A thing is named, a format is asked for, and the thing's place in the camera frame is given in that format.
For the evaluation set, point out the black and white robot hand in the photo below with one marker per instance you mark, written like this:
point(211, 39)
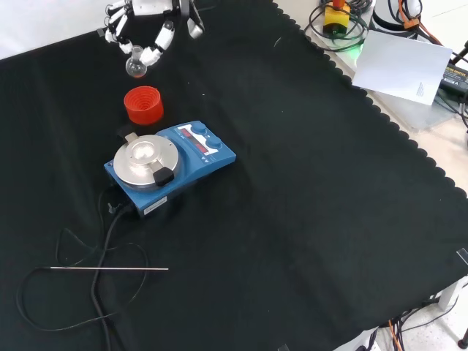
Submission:
point(162, 36)

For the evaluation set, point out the pale grey board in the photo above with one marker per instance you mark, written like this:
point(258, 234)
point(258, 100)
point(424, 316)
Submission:
point(402, 67)

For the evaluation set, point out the black scalloped table cloth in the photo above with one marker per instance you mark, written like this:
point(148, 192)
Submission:
point(234, 190)

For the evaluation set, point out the thin metal probe rod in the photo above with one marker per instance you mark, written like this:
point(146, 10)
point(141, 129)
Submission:
point(109, 268)

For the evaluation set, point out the blue heater with steel plate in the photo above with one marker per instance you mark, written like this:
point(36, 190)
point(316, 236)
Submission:
point(172, 161)

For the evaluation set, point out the clear round-bottom glass flask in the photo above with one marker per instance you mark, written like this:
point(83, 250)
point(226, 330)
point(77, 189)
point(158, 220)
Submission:
point(136, 66)

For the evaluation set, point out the orange ribbed flask holder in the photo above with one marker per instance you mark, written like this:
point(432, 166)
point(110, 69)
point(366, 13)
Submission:
point(143, 105)

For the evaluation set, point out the yellow stop button box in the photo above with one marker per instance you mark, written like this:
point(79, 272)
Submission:
point(335, 20)

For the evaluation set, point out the black power adapter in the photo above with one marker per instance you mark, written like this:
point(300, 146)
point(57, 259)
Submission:
point(454, 78)

